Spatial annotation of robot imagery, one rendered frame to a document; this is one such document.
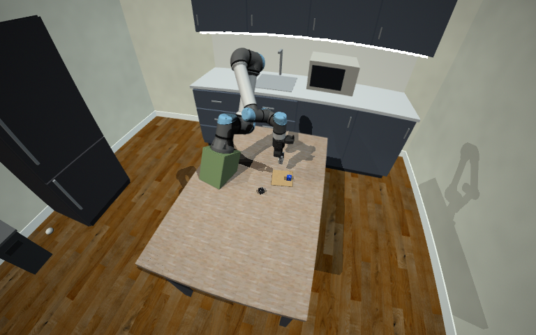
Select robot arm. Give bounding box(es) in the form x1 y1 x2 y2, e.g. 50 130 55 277
211 47 287 154

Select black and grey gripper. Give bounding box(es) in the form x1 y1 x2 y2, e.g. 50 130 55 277
272 131 295 164

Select tan flat mat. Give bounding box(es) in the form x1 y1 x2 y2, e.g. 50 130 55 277
271 170 293 187

